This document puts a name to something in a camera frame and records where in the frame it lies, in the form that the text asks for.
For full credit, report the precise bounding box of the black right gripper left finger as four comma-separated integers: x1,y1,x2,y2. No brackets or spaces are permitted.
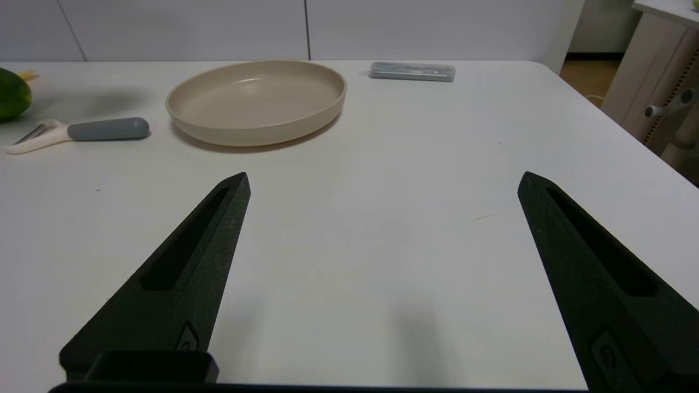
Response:
59,172,251,383

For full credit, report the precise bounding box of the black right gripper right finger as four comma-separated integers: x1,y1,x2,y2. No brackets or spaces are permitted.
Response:
517,171,699,393

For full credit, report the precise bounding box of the beige round plate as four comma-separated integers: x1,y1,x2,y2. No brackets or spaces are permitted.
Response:
165,59,348,147

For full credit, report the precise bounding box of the white side table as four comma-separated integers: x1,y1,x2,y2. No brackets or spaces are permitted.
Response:
600,0,699,187

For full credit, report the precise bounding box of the green lime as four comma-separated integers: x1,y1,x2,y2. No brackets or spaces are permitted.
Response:
0,68,33,122

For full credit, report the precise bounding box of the grey handled white peeler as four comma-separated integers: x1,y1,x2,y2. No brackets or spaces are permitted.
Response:
5,117,151,155

